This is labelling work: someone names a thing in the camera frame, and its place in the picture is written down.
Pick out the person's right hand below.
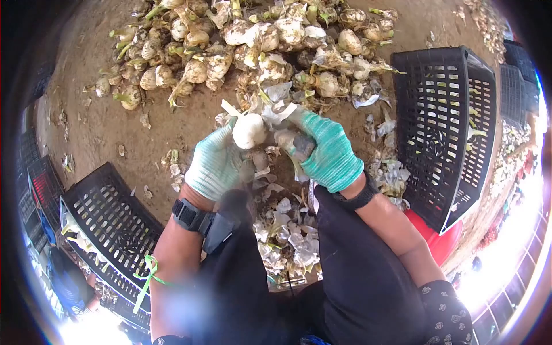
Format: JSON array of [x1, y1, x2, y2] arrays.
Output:
[[273, 105, 365, 193]]

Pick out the person's left hand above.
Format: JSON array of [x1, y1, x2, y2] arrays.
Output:
[[185, 116, 256, 202]]

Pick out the person's left thumb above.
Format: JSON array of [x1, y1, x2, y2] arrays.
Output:
[[216, 116, 239, 141]]

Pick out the person's right thumb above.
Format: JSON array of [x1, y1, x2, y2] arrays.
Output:
[[273, 129, 317, 162]]

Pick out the person's left fingers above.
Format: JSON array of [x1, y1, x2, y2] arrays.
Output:
[[239, 149, 270, 186]]

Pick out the person's right index finger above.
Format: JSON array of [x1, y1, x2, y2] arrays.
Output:
[[287, 105, 324, 130]]

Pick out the white peeled onion bulb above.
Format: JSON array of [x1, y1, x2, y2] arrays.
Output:
[[232, 113, 268, 150]]

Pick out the pile of white onion peels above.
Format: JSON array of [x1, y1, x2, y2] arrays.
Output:
[[162, 78, 411, 287]]

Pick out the black wrist band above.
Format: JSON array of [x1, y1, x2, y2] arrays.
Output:
[[331, 170, 380, 212], [172, 198, 241, 255]]

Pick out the pile of unpeeled onion bulbs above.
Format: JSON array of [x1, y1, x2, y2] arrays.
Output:
[[84, 0, 406, 114]]

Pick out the person's legs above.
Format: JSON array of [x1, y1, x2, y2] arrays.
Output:
[[190, 185, 432, 345]]

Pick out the black plastic crate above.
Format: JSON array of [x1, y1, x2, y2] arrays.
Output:
[[390, 45, 497, 235], [59, 162, 165, 330]]

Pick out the red plastic stool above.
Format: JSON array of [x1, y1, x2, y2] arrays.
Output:
[[403, 209, 464, 267]]

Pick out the stack of black plastic crates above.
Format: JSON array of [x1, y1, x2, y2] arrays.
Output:
[[15, 127, 65, 253], [499, 40, 541, 130]]

